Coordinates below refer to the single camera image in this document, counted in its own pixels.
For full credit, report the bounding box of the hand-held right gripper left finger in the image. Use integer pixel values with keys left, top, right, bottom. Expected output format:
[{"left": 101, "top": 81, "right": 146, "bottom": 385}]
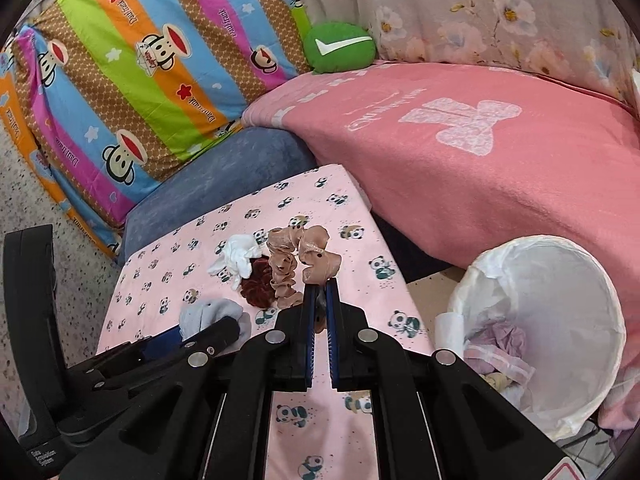
[{"left": 57, "top": 282, "right": 317, "bottom": 480}]

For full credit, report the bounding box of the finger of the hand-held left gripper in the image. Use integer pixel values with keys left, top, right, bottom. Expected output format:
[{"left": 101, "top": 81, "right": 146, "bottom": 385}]
[
  {"left": 92, "top": 327, "right": 183, "bottom": 366},
  {"left": 65, "top": 317, "right": 242, "bottom": 401}
]

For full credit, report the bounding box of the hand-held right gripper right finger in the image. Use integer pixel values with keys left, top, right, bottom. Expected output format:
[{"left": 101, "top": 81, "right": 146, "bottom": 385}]
[{"left": 325, "top": 280, "right": 571, "bottom": 480}]

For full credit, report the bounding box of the white plastic bin liner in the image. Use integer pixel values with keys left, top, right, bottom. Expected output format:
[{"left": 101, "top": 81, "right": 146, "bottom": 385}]
[{"left": 434, "top": 247, "right": 591, "bottom": 443}]

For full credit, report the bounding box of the purple plastic cap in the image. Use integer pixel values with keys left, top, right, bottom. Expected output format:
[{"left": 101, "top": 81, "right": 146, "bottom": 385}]
[{"left": 467, "top": 321, "right": 530, "bottom": 361}]

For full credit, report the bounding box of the white round trash bin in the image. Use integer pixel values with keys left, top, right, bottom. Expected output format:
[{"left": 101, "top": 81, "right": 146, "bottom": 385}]
[{"left": 434, "top": 234, "right": 628, "bottom": 443}]

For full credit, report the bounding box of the dark red scrunchie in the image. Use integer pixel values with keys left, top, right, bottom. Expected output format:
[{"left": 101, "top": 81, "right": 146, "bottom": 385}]
[{"left": 240, "top": 257, "right": 280, "bottom": 309}]

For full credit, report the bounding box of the beige satin scrunchie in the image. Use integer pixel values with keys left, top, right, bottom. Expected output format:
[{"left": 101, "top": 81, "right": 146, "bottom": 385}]
[{"left": 207, "top": 234, "right": 267, "bottom": 291}]

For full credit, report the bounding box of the striped monkey print pillow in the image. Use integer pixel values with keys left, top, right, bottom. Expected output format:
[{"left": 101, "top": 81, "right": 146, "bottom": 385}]
[
  {"left": 0, "top": 45, "right": 126, "bottom": 261},
  {"left": 15, "top": 0, "right": 313, "bottom": 226}
]

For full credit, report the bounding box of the pink panda print cloth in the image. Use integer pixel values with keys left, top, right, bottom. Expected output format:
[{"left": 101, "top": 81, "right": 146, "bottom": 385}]
[{"left": 95, "top": 164, "right": 436, "bottom": 480}]

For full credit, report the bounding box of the blue-grey velvet cushion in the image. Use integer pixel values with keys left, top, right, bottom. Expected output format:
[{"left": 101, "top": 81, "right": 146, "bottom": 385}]
[{"left": 117, "top": 126, "right": 321, "bottom": 266}]

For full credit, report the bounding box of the pink blanket with bow print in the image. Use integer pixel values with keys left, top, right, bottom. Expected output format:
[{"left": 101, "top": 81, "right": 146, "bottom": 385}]
[{"left": 241, "top": 60, "right": 640, "bottom": 431}]

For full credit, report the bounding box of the green cushion white check mark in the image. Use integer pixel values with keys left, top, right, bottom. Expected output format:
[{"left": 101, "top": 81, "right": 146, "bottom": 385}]
[{"left": 303, "top": 21, "right": 377, "bottom": 73}]

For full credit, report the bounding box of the light pink plush blanket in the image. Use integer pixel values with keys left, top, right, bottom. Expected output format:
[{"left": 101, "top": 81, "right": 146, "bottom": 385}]
[{"left": 597, "top": 375, "right": 640, "bottom": 441}]

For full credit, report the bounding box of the floral beige quilt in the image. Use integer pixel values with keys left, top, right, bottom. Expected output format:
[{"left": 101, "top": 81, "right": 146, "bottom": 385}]
[{"left": 295, "top": 0, "right": 640, "bottom": 111}]

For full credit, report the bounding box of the white pink plush pillow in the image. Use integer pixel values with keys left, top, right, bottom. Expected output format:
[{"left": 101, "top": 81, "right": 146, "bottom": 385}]
[{"left": 627, "top": 67, "right": 640, "bottom": 116}]

